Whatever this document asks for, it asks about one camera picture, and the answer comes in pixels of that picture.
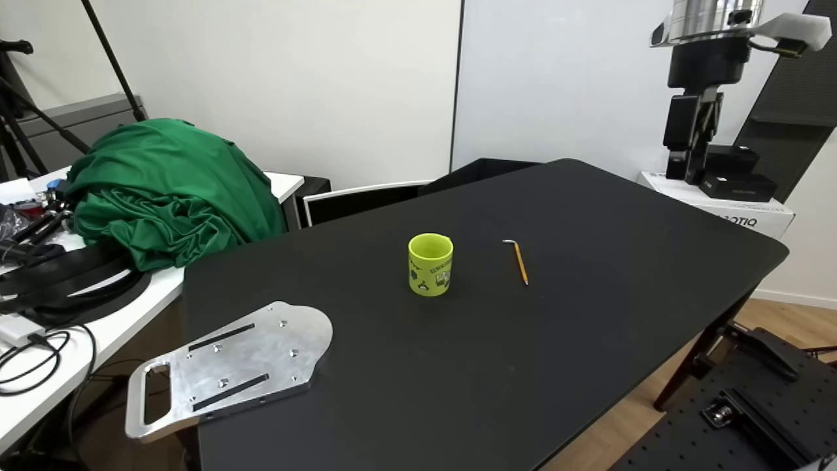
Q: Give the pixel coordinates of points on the green mug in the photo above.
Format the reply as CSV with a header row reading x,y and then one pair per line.
x,y
429,262

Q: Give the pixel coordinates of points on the black tripod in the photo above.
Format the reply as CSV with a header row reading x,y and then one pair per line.
x,y
14,107

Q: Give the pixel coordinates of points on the orange pencil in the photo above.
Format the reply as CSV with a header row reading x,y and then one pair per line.
x,y
519,260

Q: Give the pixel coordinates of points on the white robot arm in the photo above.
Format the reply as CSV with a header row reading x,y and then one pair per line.
x,y
710,44

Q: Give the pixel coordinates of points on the metal mounting plate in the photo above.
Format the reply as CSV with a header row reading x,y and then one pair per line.
x,y
262,354

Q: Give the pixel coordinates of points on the green cloth pile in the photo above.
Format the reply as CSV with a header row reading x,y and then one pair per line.
x,y
170,195

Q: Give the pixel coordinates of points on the black light stand pole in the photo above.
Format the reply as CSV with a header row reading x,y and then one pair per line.
x,y
113,61

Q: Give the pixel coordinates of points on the black device on box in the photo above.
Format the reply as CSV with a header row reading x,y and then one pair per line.
x,y
731,174

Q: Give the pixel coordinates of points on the white cardboard box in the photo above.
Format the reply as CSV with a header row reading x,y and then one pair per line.
x,y
766,218

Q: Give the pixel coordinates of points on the black perforated breadboard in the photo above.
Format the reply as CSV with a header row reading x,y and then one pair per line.
x,y
764,405

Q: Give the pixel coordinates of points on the white side table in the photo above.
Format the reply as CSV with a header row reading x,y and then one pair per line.
x,y
41,379

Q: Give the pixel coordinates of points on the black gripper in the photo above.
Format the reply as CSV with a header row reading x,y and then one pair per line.
x,y
691,124

